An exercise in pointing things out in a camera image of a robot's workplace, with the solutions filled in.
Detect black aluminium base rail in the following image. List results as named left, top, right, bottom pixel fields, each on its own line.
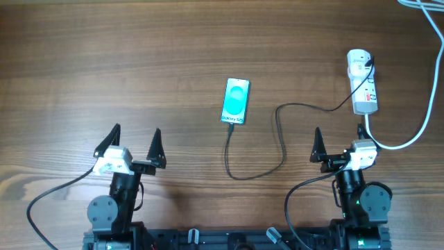
left=83, top=227, right=392, bottom=250

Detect white power strip socket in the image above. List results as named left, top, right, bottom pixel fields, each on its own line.
left=347, top=49, right=378, bottom=115

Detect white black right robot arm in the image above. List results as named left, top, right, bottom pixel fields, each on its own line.
left=310, top=124, right=393, bottom=250

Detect white USB charger plug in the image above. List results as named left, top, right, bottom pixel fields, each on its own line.
left=348, top=60, right=372, bottom=80

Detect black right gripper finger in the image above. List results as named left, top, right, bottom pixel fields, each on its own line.
left=357, top=124, right=382, bottom=151
left=309, top=127, right=327, bottom=163

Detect black USB charging cable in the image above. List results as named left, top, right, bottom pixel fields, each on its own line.
left=223, top=57, right=376, bottom=181

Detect white power strip cord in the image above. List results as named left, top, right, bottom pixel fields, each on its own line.
left=364, top=0, right=444, bottom=151

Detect blue Galaxy smartphone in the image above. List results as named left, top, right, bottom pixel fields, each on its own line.
left=220, top=78, right=250, bottom=124

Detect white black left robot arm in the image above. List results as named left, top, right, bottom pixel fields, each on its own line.
left=83, top=124, right=167, bottom=250

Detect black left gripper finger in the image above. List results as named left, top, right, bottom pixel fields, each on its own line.
left=146, top=128, right=167, bottom=169
left=94, top=123, right=121, bottom=157

